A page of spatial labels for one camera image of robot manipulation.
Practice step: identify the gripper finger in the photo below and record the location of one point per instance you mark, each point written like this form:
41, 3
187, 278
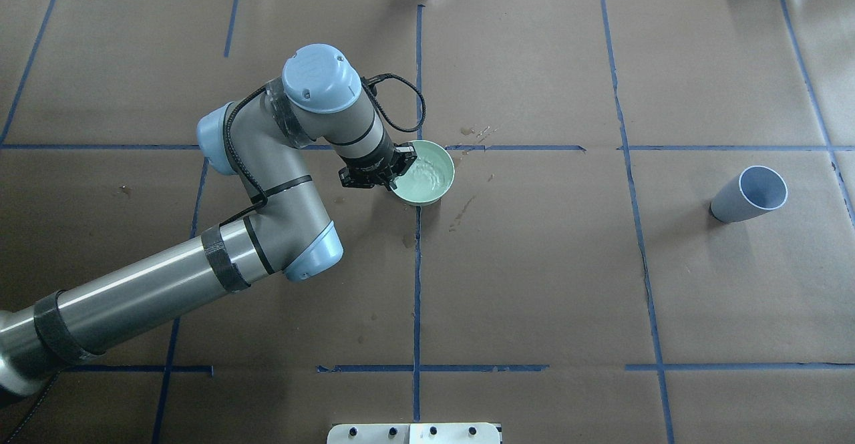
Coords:
405, 153
389, 179

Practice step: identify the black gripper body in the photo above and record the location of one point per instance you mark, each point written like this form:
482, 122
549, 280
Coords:
369, 159

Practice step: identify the mint green bowl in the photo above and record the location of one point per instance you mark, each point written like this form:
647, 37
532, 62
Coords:
428, 178

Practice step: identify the blue-grey plastic cup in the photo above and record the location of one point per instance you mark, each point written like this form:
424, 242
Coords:
756, 191

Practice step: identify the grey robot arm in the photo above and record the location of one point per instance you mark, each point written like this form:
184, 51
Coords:
286, 228

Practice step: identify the brown paper table cover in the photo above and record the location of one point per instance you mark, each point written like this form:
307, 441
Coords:
572, 285

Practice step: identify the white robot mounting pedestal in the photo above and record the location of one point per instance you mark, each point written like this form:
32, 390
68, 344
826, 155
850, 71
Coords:
460, 432

